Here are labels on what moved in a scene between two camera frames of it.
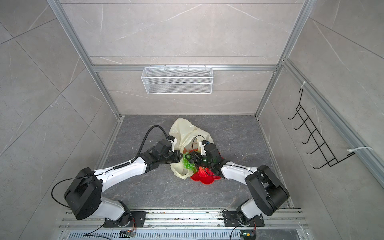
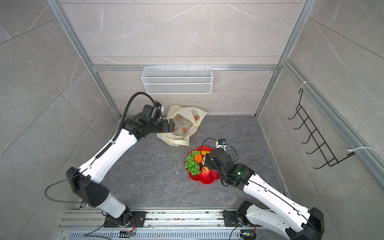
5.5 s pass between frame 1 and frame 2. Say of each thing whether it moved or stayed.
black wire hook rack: stayed
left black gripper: moved
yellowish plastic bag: moved
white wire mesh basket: stayed
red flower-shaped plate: stayed
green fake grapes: moved
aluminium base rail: stayed
